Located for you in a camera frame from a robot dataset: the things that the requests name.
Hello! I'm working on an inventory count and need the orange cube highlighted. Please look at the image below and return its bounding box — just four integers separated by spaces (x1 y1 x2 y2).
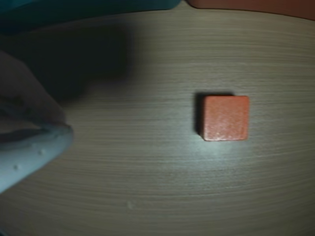
200 95 250 142

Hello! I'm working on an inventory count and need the teal plastic box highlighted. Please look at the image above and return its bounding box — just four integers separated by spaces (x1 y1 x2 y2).
0 0 183 34

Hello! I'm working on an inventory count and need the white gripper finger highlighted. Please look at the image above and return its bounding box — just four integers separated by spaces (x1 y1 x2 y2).
0 124 74 195
0 50 67 131

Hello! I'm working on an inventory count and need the orange plastic plate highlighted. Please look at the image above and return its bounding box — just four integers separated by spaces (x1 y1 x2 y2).
186 0 315 21

